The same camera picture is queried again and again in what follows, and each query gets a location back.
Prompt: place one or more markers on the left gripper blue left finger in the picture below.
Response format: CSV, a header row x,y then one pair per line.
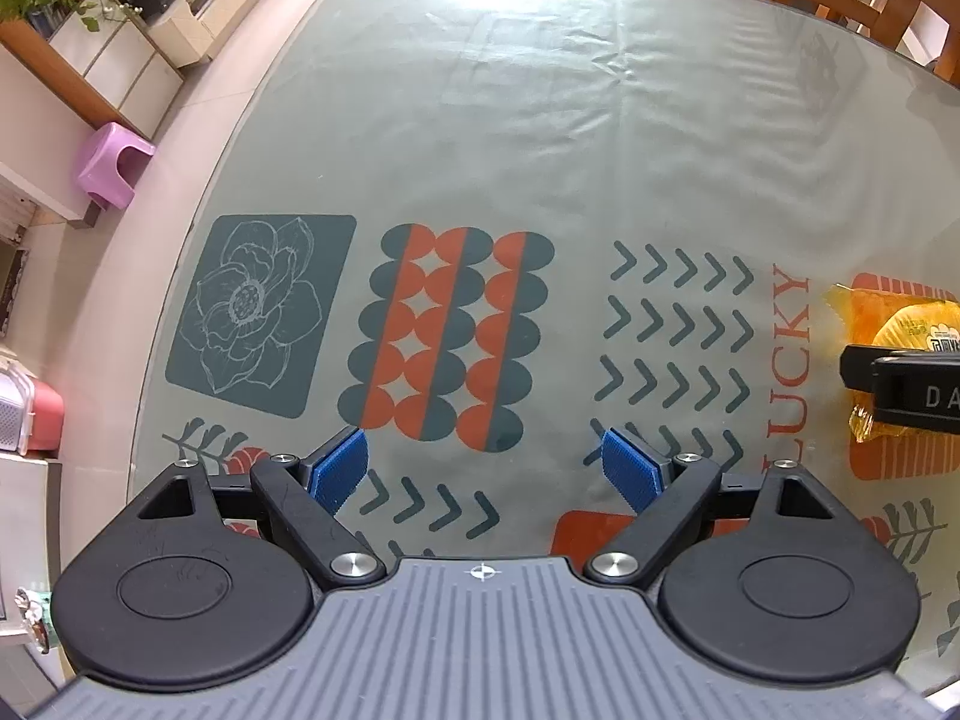
x,y
301,500

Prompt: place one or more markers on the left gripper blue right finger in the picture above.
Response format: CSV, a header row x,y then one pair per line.
x,y
668,496

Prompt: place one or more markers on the yellow snack cake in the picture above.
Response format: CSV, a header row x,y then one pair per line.
x,y
897,321

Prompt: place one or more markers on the pink storage box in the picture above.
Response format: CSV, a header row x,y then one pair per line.
x,y
31,414

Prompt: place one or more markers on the patterned tablecloth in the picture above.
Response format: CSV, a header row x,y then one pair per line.
x,y
484,232

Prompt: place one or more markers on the purple plastic stool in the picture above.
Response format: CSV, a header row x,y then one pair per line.
x,y
98,166

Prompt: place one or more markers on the white tv cabinet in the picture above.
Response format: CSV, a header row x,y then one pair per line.
x,y
217,0

